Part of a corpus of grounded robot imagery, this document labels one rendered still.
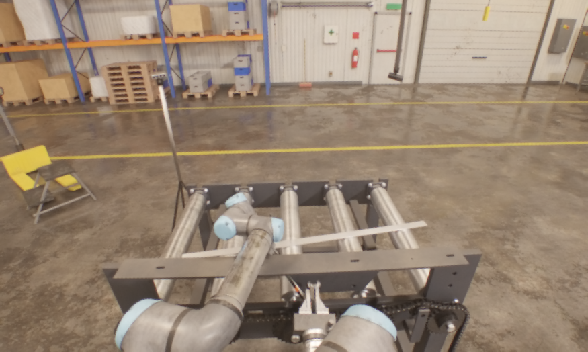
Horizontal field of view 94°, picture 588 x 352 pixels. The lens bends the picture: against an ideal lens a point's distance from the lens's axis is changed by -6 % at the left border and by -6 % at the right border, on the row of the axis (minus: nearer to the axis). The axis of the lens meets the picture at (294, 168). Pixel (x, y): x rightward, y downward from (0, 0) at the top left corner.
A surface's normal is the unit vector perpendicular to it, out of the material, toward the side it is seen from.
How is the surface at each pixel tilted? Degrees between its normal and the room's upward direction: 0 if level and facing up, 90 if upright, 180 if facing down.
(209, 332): 40
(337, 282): 90
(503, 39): 90
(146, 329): 34
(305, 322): 16
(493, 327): 0
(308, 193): 90
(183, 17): 90
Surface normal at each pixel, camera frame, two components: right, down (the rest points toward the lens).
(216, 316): 0.29, -0.81
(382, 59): 0.04, 0.45
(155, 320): -0.07, -0.77
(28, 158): 0.83, 0.25
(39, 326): -0.01, -0.89
